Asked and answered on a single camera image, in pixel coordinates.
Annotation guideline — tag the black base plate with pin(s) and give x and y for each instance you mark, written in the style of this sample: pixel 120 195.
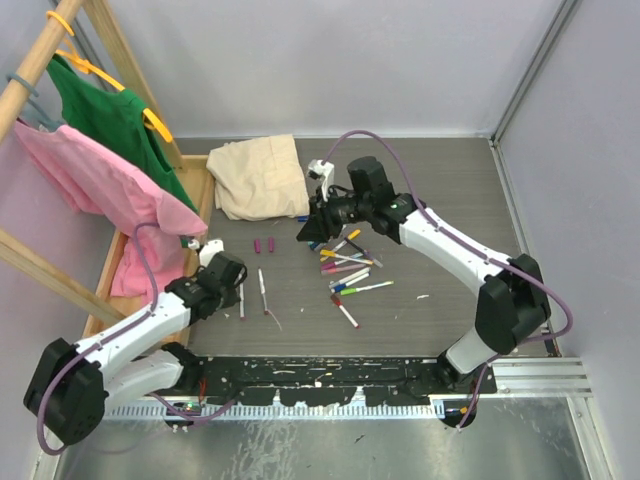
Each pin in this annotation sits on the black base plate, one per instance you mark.
pixel 318 381

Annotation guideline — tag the beige folded cloth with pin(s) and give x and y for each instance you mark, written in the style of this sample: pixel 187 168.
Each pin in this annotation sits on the beige folded cloth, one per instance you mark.
pixel 259 179

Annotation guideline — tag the blue end white marker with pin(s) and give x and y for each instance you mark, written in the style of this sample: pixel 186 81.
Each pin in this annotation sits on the blue end white marker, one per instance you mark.
pixel 349 283

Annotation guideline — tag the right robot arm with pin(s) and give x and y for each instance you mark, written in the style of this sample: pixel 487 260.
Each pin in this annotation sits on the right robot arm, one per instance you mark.
pixel 511 303

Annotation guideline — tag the lilac pen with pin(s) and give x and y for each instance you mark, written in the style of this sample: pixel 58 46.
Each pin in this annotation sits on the lilac pen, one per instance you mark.
pixel 339 269

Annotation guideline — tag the grey hanger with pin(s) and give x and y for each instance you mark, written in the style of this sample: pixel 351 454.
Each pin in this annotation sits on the grey hanger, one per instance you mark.
pixel 39 114

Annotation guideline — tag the grey end white marker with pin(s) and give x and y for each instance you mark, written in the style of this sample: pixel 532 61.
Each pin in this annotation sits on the grey end white marker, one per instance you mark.
pixel 348 278

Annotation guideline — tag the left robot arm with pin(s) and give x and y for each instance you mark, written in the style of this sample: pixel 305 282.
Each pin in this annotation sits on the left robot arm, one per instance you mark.
pixel 75 384

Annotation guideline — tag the pink shirt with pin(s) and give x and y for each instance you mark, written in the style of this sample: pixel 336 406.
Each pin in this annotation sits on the pink shirt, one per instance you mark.
pixel 93 179

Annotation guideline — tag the yellow end rainbow pen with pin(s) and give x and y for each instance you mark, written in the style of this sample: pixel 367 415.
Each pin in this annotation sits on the yellow end rainbow pen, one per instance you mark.
pixel 357 258

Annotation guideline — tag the green cap rainbow pen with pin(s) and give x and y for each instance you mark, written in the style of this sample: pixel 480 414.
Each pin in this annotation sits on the green cap rainbow pen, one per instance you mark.
pixel 354 290

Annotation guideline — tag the dark blue cap marker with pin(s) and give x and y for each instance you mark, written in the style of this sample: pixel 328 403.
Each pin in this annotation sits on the dark blue cap marker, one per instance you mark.
pixel 315 245

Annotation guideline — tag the yellow hanger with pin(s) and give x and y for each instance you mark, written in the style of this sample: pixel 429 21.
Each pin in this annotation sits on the yellow hanger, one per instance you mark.
pixel 105 80

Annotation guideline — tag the grey cable duct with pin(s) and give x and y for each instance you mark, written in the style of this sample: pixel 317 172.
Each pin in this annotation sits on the grey cable duct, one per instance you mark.
pixel 356 410

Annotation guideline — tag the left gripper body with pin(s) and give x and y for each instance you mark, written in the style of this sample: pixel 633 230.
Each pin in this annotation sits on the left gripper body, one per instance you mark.
pixel 228 298

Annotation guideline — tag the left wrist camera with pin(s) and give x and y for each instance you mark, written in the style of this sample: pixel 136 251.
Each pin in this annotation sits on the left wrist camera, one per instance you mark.
pixel 205 251

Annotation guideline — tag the green shirt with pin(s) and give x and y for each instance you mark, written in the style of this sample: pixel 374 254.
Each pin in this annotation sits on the green shirt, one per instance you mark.
pixel 114 120

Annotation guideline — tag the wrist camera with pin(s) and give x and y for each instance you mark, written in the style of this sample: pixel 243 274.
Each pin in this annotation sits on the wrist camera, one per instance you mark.
pixel 205 251
pixel 323 171

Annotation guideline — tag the magenta end rainbow pen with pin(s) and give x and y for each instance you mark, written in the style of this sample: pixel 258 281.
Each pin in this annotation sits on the magenta end rainbow pen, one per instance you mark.
pixel 262 287

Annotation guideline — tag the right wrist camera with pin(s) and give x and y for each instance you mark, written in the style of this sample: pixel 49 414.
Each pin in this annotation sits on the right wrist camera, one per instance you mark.
pixel 323 171

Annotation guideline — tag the dark purple clear pen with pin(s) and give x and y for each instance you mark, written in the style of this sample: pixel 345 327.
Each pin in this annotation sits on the dark purple clear pen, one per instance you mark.
pixel 366 254

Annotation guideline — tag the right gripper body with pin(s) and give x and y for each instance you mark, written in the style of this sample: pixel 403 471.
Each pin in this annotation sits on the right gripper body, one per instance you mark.
pixel 336 212

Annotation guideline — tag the wooden clothes rack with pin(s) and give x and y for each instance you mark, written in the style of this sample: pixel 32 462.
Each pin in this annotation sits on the wooden clothes rack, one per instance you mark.
pixel 104 309

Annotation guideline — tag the red cap white pen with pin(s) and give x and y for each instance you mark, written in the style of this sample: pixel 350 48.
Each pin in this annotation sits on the red cap white pen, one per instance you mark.
pixel 338 303

